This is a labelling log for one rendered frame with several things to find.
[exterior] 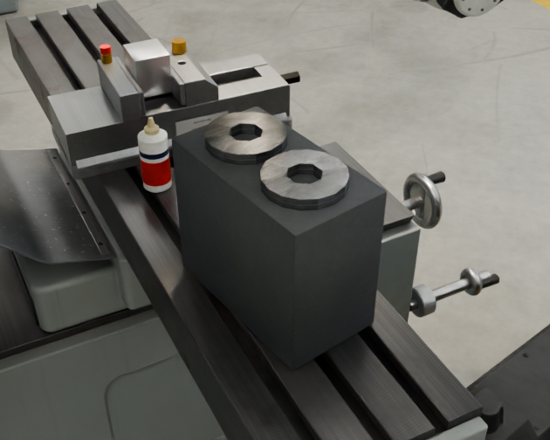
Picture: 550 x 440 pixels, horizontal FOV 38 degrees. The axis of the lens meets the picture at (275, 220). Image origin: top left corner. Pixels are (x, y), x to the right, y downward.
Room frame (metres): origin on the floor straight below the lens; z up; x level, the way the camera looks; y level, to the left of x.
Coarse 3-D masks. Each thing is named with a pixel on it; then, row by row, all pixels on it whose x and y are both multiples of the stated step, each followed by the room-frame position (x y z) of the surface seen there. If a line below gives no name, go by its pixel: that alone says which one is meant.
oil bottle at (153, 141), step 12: (144, 132) 0.93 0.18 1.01; (156, 132) 0.93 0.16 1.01; (144, 144) 0.91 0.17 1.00; (156, 144) 0.91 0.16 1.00; (144, 156) 0.92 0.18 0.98; (156, 156) 0.91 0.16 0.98; (168, 156) 0.93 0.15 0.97; (144, 168) 0.92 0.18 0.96; (156, 168) 0.91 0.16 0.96; (168, 168) 0.93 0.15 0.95; (144, 180) 0.92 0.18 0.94; (156, 180) 0.91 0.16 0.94; (168, 180) 0.92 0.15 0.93; (156, 192) 0.91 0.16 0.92
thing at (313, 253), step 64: (256, 128) 0.76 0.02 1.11; (192, 192) 0.73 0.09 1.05; (256, 192) 0.65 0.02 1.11; (320, 192) 0.64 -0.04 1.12; (384, 192) 0.66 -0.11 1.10; (192, 256) 0.74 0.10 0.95; (256, 256) 0.63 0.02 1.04; (320, 256) 0.60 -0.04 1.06; (256, 320) 0.63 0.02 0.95; (320, 320) 0.61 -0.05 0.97
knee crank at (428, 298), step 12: (468, 276) 1.19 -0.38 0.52; (480, 276) 1.20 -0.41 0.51; (492, 276) 1.22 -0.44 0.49; (420, 288) 1.14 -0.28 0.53; (444, 288) 1.16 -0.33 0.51; (456, 288) 1.17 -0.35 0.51; (468, 288) 1.18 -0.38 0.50; (480, 288) 1.17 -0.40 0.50; (420, 300) 1.12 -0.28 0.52; (432, 300) 1.12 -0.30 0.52; (420, 312) 1.12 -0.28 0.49; (432, 312) 1.12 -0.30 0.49
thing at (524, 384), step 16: (544, 336) 0.96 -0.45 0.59; (512, 352) 0.93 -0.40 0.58; (528, 352) 0.92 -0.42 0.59; (544, 352) 0.92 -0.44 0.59; (496, 368) 0.89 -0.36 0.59; (512, 368) 0.88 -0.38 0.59; (528, 368) 0.88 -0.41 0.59; (544, 368) 0.88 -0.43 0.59; (480, 384) 0.85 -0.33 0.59; (496, 384) 0.85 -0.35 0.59; (512, 384) 0.85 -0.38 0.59; (528, 384) 0.85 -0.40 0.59; (544, 384) 0.85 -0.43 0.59; (480, 400) 0.77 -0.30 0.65; (496, 400) 0.77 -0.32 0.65; (512, 400) 0.82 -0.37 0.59; (528, 400) 0.82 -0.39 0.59; (544, 400) 0.82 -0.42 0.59; (496, 416) 0.75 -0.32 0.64; (512, 416) 0.77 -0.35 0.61; (528, 416) 0.79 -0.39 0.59; (544, 416) 0.79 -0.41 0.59; (496, 432) 0.74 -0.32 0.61; (512, 432) 0.74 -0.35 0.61; (528, 432) 0.75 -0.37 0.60; (544, 432) 0.76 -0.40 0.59
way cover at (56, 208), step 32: (0, 160) 1.07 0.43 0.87; (32, 160) 1.09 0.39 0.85; (0, 192) 0.95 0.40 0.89; (32, 192) 0.99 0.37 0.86; (64, 192) 1.01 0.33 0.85; (0, 224) 0.85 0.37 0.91; (32, 224) 0.91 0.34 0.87; (64, 224) 0.92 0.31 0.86; (96, 224) 0.94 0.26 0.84; (32, 256) 0.82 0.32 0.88; (64, 256) 0.84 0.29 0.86; (96, 256) 0.86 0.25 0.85
